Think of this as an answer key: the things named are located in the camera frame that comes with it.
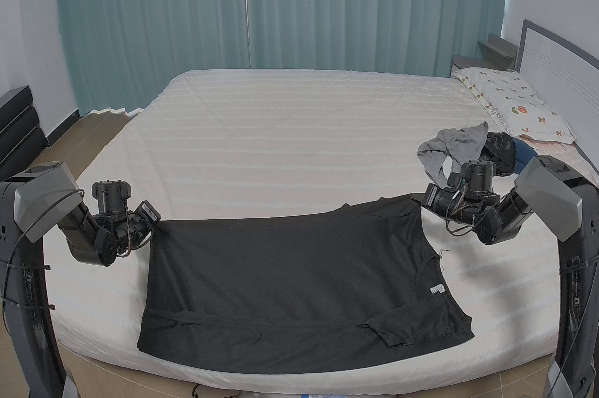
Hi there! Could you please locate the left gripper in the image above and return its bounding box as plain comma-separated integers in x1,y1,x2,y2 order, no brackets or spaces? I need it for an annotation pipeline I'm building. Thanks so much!
125,199,163,243

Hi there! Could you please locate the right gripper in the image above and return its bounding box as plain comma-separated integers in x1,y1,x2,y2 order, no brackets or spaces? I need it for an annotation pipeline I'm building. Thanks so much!
421,184,464,219

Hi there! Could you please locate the black T-shirt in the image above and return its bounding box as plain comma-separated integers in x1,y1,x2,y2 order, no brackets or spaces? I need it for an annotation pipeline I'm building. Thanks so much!
137,194,475,374

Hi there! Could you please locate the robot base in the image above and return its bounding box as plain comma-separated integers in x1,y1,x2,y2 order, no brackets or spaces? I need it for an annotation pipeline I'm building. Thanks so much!
239,391,356,398

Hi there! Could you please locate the bed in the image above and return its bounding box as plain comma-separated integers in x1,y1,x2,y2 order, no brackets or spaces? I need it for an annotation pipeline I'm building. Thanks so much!
44,18,599,394

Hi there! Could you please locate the grey garment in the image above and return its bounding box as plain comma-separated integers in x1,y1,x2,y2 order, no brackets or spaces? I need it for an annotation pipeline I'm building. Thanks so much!
417,121,489,182

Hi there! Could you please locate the black shiny garment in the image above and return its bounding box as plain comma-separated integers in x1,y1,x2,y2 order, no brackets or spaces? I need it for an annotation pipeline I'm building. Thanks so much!
482,132,516,177

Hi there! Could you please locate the dark blue garment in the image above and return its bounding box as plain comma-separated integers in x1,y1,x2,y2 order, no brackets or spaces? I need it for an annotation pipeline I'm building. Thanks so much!
512,139,539,174

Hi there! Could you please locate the white printed pillow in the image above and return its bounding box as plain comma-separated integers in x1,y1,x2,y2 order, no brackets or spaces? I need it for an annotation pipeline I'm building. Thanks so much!
451,67,576,144

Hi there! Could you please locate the black chest of drawers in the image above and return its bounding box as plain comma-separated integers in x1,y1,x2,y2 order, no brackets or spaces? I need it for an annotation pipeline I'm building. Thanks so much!
0,86,46,182

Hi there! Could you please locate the grey bedside table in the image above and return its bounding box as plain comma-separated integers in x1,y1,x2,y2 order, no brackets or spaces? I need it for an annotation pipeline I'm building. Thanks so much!
451,32,518,70

